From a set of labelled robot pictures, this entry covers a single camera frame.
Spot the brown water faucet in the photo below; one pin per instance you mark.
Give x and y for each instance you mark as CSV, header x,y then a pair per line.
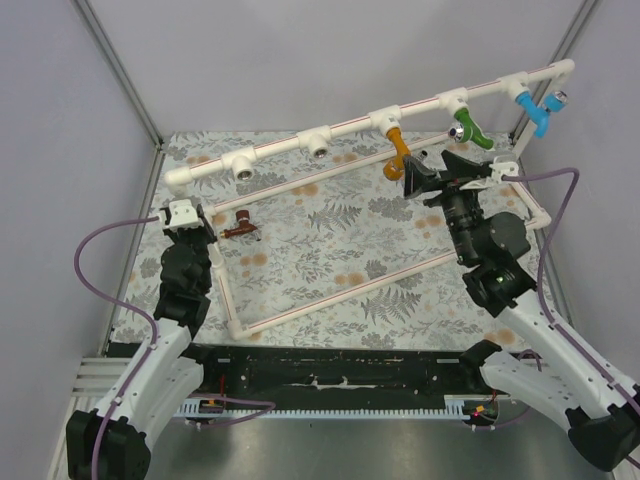
x,y
244,226

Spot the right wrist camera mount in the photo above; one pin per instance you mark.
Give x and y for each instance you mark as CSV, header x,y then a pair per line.
x,y
500,167

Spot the orange water faucet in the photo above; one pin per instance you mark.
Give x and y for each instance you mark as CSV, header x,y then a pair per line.
x,y
394,168

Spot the green water faucet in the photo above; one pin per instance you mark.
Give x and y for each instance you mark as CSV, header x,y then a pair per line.
x,y
464,129

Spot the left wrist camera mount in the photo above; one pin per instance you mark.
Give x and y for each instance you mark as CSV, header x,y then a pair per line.
x,y
180,214

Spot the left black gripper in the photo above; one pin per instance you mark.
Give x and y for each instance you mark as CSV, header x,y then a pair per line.
x,y
195,233

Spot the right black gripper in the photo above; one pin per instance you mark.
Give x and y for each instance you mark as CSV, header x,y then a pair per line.
x,y
442,182

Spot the aluminium frame profile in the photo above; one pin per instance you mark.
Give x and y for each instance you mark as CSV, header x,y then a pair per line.
x,y
575,29
106,48

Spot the blue water faucet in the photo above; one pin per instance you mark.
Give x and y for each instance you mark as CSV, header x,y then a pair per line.
x,y
540,114

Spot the aluminium frame profile right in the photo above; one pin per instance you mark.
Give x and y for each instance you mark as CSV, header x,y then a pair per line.
x,y
575,29

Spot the white slotted cable duct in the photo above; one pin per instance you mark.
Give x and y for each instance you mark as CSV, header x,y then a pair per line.
x,y
207,408

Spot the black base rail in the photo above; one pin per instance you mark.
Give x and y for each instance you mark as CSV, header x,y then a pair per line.
x,y
278,373

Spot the floral patterned table mat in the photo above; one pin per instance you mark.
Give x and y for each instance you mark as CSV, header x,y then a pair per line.
x,y
336,227

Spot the white PVC pipe frame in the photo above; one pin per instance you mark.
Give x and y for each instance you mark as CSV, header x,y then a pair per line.
x,y
317,140

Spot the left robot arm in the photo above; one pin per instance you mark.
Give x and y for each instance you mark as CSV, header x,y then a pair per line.
x,y
115,439

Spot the aluminium frame profile left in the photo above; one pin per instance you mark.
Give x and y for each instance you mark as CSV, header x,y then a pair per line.
x,y
106,48

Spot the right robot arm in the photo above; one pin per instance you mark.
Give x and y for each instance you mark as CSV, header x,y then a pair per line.
x,y
592,401

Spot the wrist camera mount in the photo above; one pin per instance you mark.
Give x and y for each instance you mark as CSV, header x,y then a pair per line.
x,y
180,214
500,167

